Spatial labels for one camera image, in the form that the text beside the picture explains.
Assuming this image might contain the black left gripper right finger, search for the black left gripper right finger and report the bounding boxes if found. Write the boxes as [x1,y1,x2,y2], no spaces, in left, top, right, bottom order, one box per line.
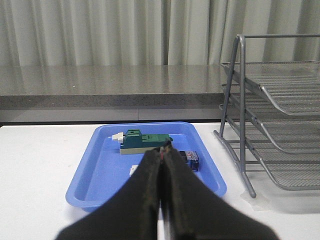
[161,141,279,240]

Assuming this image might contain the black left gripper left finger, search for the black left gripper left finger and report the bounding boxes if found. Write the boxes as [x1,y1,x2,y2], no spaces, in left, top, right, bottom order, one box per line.
[56,149,161,240]

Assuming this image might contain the red emergency stop button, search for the red emergency stop button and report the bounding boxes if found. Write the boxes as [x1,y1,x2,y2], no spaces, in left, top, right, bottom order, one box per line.
[179,150,200,172]

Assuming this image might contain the mesh rack tray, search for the mesh rack tray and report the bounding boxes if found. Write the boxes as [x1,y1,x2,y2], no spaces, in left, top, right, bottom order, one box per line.
[232,139,320,191]
[219,60,320,116]
[219,103,320,155]

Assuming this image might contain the white terminal block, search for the white terminal block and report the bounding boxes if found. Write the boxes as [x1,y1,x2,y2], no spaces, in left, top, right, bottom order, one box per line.
[129,165,138,177]

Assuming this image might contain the blue plastic tray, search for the blue plastic tray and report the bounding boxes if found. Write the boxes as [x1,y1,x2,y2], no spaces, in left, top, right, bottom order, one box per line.
[65,122,227,212]

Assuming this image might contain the green and beige component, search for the green and beige component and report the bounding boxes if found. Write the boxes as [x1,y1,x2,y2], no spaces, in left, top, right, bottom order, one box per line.
[111,129,173,155]

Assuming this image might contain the grey stone counter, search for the grey stone counter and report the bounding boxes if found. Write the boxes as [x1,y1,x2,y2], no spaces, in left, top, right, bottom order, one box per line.
[0,65,227,124]

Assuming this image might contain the grey pleated curtain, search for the grey pleated curtain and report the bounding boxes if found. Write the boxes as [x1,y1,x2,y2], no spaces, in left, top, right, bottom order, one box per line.
[0,0,320,66]

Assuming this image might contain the grey metal rack frame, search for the grey metal rack frame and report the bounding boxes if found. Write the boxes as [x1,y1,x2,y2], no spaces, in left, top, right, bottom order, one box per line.
[212,34,320,199]

